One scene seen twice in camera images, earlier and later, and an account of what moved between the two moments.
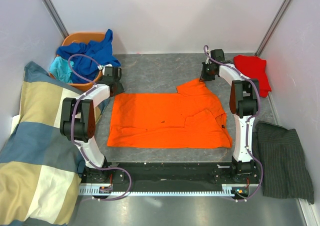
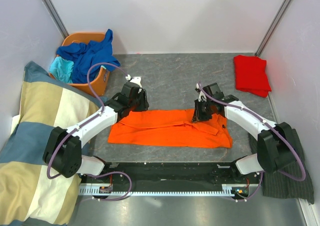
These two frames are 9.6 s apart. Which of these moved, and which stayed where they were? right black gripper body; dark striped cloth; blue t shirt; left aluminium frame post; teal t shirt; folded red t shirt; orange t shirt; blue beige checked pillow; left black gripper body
Moved: orange t shirt; left black gripper body; right black gripper body
Stayed: blue t shirt; left aluminium frame post; teal t shirt; blue beige checked pillow; folded red t shirt; dark striped cloth
